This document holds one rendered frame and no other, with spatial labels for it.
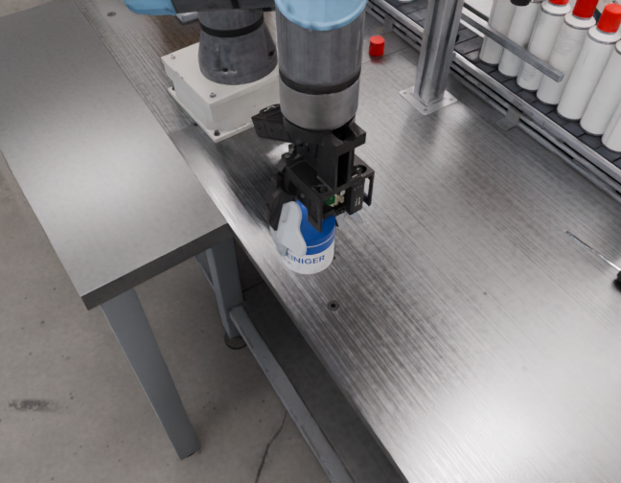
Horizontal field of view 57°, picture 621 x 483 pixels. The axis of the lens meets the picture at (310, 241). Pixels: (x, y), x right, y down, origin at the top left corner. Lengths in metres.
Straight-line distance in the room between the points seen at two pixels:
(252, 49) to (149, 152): 0.27
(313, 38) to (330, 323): 0.47
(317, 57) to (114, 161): 0.69
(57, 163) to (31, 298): 0.98
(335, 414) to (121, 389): 0.67
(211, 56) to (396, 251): 0.49
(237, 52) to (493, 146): 0.51
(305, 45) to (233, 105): 0.61
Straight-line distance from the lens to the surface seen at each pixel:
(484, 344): 0.85
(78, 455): 1.75
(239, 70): 1.08
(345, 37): 0.49
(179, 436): 1.52
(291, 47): 0.49
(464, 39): 1.33
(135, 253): 0.95
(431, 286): 0.89
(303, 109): 0.52
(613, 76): 1.09
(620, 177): 1.09
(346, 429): 1.42
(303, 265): 0.72
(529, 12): 1.17
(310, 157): 0.59
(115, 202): 1.04
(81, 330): 1.93
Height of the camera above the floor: 1.54
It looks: 50 degrees down
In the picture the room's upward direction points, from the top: straight up
